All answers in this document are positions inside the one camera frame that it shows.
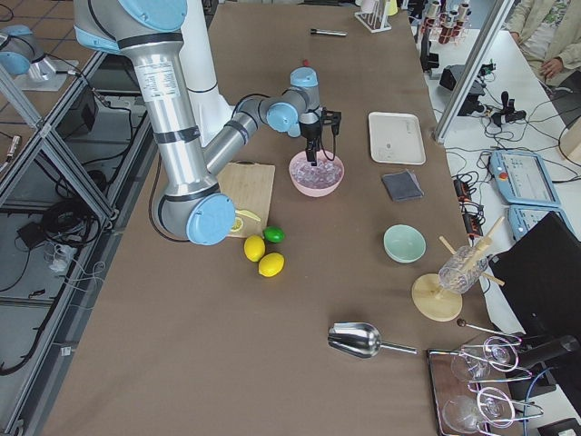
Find mint green bowl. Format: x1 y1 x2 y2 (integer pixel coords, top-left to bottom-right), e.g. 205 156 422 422
383 224 427 263

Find white rabbit tray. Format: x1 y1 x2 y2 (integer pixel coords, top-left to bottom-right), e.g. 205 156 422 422
368 112 426 165

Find pink bowl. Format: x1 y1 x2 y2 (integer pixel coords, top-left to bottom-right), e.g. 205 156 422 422
289 151 345 198

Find lemon slices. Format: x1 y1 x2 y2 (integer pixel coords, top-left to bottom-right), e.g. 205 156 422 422
231 209 261 233

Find wooden cup tree stand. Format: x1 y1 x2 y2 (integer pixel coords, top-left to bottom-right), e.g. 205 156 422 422
411 216 505 322

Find wooden cutting board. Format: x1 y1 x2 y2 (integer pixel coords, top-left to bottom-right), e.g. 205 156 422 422
218 163 275 238

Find green lime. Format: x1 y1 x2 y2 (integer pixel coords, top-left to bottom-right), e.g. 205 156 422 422
262 226 286 243

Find teach pendant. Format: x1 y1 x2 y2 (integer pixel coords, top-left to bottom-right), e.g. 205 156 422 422
507 204 570 242
489 150 561 207

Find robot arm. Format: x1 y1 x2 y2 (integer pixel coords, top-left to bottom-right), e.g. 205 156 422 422
74 1 341 245

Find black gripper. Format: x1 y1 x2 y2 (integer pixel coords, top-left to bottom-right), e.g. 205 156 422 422
299 107 341 165

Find grey folded cloth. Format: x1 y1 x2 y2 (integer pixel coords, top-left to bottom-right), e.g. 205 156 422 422
381 170 424 202

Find clear textured glass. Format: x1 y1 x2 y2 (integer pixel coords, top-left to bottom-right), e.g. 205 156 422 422
438 246 487 294

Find black wood-grain tray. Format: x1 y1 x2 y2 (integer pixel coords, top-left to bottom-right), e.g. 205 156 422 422
426 349 510 435

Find steel ice scoop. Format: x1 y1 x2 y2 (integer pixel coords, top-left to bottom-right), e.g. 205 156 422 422
328 322 418 359

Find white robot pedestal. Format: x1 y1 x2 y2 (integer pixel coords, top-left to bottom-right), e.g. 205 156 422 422
180 0 233 147

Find white cup rack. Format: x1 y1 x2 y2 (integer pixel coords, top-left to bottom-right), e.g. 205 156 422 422
354 0 391 34

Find clear wine glass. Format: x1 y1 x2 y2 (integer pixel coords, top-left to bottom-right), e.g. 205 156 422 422
442 387 516 435
450 336 517 382

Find yellow lemon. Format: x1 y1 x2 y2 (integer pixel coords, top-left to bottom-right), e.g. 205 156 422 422
258 253 285 278
243 234 266 263

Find steel muddler black tip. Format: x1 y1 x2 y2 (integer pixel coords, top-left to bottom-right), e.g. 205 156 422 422
310 28 348 37

